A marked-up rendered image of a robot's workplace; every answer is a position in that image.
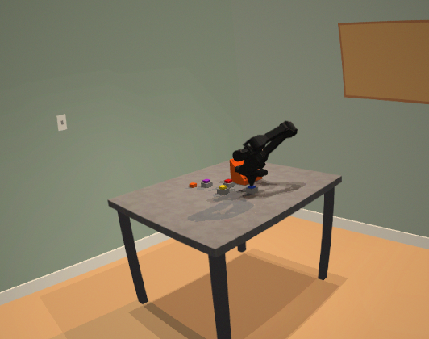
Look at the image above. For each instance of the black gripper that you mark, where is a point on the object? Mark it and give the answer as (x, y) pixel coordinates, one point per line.
(255, 173)

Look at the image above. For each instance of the red button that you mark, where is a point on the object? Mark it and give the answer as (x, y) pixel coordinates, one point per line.
(229, 183)

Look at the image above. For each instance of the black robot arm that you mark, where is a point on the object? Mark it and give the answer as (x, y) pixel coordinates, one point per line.
(257, 147)

